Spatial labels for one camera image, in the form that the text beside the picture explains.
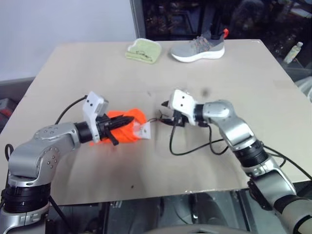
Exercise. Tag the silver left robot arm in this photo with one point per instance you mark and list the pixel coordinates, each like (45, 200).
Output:
(46, 143)

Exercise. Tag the grey metal post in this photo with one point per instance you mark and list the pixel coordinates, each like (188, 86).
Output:
(137, 19)

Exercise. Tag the red and black box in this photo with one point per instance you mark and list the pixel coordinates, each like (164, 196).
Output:
(6, 107)

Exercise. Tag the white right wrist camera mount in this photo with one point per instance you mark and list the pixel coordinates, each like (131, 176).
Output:
(182, 103)

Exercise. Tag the grey sneaker with white sole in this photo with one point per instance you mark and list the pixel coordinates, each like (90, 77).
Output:
(197, 50)

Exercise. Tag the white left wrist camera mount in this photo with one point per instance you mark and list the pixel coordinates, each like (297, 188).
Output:
(93, 103)

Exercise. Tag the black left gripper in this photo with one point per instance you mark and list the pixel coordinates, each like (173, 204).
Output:
(103, 124)

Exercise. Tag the clear plastic bottle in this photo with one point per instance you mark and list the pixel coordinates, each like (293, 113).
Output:
(292, 53)

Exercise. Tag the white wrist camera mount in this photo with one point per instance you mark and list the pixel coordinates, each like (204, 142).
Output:
(93, 103)
(182, 103)

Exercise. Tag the orange fabric pouch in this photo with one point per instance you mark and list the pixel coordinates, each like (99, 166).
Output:
(124, 131)

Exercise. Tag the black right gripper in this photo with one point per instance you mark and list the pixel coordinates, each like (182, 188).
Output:
(180, 120)

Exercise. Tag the folded green towel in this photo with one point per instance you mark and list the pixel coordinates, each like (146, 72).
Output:
(143, 51)

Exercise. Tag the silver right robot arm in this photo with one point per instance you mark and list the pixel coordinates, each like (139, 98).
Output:
(243, 136)

